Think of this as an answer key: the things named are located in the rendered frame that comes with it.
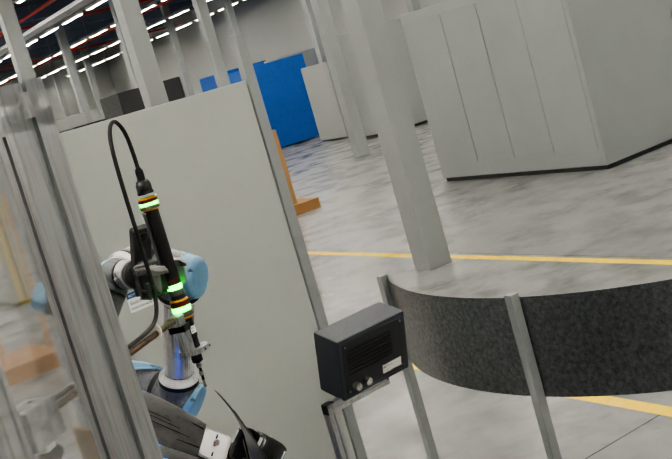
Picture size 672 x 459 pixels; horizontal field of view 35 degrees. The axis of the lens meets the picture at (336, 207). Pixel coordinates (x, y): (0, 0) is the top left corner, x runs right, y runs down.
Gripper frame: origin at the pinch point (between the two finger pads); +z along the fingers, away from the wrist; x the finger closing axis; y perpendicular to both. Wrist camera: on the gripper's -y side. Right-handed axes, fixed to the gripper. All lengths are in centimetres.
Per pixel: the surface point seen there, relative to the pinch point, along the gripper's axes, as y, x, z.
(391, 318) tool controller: 43, -78, -31
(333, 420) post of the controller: 65, -53, -37
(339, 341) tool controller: 43, -58, -32
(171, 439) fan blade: 34.7, 14.5, 3.7
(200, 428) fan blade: 36.2, 6.1, 1.3
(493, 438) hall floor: 166, -224, -170
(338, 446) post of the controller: 73, -52, -37
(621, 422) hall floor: 166, -256, -117
